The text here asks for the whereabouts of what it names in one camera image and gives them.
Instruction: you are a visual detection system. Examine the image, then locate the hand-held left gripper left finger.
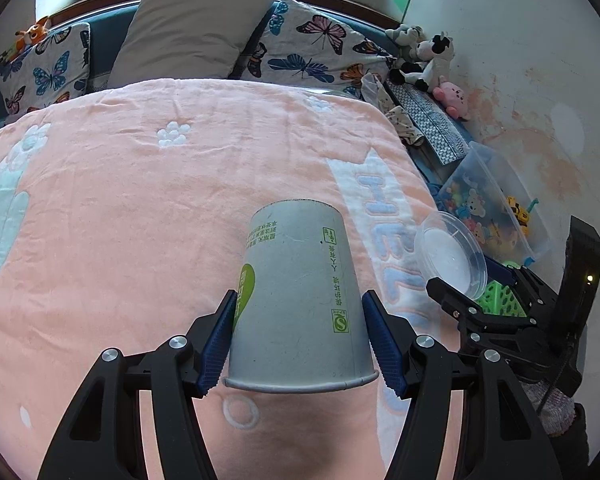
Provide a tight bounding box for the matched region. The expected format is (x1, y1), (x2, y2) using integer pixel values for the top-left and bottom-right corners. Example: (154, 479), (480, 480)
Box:
(37, 289), (238, 480)

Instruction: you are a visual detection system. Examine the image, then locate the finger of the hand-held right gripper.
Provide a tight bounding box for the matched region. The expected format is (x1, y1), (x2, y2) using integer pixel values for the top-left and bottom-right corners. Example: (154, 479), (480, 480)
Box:
(482, 256), (552, 321)
(426, 277), (487, 333)

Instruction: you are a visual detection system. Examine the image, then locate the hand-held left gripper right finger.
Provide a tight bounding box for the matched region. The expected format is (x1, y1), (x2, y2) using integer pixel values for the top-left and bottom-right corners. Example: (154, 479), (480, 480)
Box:
(361, 290), (563, 480)

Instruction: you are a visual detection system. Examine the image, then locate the green plastic basket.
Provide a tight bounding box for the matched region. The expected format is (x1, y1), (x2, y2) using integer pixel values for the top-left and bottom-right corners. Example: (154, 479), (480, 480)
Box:
(477, 260), (528, 318)

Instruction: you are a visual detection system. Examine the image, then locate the clear plastic lid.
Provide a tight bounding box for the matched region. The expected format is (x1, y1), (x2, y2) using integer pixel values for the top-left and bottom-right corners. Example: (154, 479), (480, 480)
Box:
(414, 210), (489, 298)

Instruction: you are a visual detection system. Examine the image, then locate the white paper cup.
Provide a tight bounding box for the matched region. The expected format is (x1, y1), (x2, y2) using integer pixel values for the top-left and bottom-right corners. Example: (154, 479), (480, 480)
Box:
(221, 200), (381, 395)

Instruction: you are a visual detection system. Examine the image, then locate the person's right forearm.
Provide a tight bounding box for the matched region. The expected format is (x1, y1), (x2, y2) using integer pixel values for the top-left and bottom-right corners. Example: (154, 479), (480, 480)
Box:
(522, 380), (593, 480)

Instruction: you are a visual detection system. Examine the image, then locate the yellow toy vehicle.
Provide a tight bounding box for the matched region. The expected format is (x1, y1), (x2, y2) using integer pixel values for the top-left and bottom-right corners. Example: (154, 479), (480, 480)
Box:
(505, 195), (533, 236)

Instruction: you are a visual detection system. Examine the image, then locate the clear plastic storage bin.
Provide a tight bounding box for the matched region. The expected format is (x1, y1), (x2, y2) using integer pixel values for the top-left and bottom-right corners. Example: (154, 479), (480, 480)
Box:
(437, 141), (553, 263)

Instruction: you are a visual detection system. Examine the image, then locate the blue bedsheet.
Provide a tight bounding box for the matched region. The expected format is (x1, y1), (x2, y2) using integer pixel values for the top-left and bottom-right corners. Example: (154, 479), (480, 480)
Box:
(410, 145), (461, 211)

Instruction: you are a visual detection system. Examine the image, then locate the pink blanket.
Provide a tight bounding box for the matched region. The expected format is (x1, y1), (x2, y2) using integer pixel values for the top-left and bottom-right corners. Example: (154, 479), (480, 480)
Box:
(0, 78), (481, 480)

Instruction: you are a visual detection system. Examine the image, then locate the black white patterned box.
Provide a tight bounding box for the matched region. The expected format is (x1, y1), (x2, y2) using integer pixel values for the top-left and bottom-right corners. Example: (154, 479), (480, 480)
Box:
(384, 80), (470, 166)

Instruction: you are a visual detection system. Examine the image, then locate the crumpled beige clothing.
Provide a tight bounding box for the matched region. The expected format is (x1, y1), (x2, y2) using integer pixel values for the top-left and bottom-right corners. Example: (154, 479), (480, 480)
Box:
(361, 72), (423, 148)

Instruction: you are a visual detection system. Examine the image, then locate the pink plush toy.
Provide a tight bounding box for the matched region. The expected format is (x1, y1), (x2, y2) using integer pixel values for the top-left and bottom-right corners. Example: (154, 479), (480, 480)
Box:
(432, 76), (471, 121)

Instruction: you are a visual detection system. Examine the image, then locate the black white cow plush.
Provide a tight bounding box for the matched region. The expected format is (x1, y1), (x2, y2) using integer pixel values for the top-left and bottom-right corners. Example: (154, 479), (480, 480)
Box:
(390, 31), (455, 93)

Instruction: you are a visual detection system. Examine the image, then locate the grey white plush toy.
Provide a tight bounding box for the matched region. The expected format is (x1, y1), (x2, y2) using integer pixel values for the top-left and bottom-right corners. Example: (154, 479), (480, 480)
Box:
(385, 24), (426, 61)

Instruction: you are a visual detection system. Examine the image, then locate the large butterfly print pillow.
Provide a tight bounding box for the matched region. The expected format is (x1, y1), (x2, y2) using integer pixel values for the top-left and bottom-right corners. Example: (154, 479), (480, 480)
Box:
(230, 0), (398, 98)

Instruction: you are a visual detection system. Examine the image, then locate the blue padded headboard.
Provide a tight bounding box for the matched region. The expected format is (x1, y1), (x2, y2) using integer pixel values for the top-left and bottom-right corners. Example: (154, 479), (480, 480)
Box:
(0, 0), (401, 126)

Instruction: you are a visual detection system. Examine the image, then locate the small butterfly print pillow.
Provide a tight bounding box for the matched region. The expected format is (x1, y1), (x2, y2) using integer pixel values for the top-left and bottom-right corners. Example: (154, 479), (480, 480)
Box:
(0, 22), (92, 123)

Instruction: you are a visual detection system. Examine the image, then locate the beige pillow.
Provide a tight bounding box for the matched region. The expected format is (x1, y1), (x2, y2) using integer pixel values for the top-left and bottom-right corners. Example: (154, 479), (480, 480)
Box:
(105, 0), (276, 91)

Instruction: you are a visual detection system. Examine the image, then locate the orange plush toy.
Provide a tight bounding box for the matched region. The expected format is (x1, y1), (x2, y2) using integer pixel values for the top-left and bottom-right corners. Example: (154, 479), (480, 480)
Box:
(14, 16), (51, 51)

